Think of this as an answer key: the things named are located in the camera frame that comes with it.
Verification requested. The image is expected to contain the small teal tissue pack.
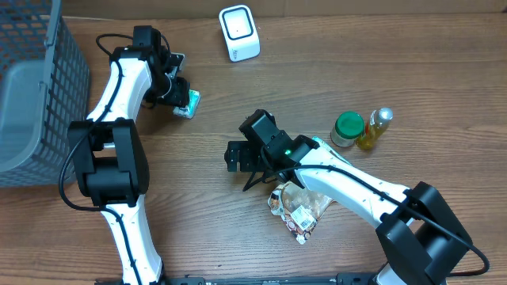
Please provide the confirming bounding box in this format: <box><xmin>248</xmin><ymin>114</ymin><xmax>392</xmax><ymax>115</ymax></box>
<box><xmin>173</xmin><ymin>89</ymin><xmax>201</xmax><ymax>119</ymax></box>

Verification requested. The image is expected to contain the beige bread snack bag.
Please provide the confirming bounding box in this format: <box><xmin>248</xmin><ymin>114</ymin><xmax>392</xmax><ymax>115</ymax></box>
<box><xmin>268</xmin><ymin>181</ymin><xmax>333</xmax><ymax>245</ymax></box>

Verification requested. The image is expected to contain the teal wipes packet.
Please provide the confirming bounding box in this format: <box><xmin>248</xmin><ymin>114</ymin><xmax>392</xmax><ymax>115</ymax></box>
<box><xmin>312</xmin><ymin>136</ymin><xmax>351</xmax><ymax>165</ymax></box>

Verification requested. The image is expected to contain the green lid jar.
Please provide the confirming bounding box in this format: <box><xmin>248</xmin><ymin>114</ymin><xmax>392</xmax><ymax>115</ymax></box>
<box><xmin>330</xmin><ymin>111</ymin><xmax>364</xmax><ymax>147</ymax></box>

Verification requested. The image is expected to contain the yellow oil bottle silver cap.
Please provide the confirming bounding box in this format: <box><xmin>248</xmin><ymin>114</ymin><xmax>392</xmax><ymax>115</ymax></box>
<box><xmin>356</xmin><ymin>107</ymin><xmax>394</xmax><ymax>150</ymax></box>

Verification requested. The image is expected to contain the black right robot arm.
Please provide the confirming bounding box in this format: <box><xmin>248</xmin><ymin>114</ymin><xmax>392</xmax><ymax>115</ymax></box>
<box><xmin>224</xmin><ymin>135</ymin><xmax>472</xmax><ymax>284</ymax></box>

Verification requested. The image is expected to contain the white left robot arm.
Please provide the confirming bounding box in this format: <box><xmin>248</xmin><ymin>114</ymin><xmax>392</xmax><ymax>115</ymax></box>
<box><xmin>64</xmin><ymin>46</ymin><xmax>200</xmax><ymax>284</ymax></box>

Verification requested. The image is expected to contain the white barcode scanner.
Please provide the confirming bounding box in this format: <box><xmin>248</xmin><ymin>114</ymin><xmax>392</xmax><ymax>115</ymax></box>
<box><xmin>219</xmin><ymin>4</ymin><xmax>261</xmax><ymax>63</ymax></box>

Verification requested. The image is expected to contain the dark grey plastic basket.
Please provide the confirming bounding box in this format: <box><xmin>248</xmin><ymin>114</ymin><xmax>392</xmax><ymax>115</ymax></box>
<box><xmin>1</xmin><ymin>0</ymin><xmax>90</xmax><ymax>187</ymax></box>

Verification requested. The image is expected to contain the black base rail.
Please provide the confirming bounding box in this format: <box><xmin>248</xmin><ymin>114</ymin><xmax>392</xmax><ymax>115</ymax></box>
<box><xmin>94</xmin><ymin>272</ymin><xmax>381</xmax><ymax>285</ymax></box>

